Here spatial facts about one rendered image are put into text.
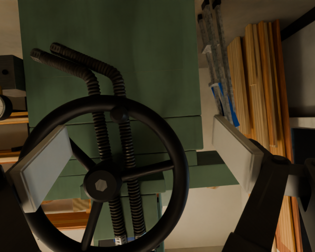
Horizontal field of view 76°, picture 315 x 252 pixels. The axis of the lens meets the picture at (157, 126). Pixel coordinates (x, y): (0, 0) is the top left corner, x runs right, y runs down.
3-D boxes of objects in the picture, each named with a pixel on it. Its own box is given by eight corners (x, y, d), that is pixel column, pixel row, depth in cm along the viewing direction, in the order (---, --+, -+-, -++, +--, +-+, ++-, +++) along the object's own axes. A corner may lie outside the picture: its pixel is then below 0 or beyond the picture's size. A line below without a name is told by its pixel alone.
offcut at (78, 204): (87, 190, 57) (88, 204, 57) (72, 193, 55) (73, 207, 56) (88, 194, 54) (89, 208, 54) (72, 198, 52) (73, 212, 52)
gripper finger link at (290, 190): (280, 181, 10) (336, 176, 10) (237, 138, 15) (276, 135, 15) (275, 204, 11) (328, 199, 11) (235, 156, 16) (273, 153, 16)
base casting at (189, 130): (203, 115, 52) (205, 150, 53) (175, 117, 110) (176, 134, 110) (26, 127, 51) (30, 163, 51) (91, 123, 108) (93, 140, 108)
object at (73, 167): (196, 150, 53) (197, 165, 53) (183, 141, 73) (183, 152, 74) (39, 162, 51) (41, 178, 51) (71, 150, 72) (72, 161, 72)
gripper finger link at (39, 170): (36, 213, 12) (23, 214, 12) (73, 154, 19) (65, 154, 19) (21, 171, 11) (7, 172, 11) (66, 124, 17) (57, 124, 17)
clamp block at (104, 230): (158, 193, 43) (161, 235, 43) (156, 176, 56) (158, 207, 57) (87, 199, 42) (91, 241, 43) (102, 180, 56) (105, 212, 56)
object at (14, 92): (11, 53, 46) (15, 89, 46) (40, 67, 59) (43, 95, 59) (-27, 56, 46) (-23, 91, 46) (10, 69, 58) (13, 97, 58)
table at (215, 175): (263, 171, 44) (264, 198, 44) (216, 150, 74) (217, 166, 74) (-27, 194, 41) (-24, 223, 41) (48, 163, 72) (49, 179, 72)
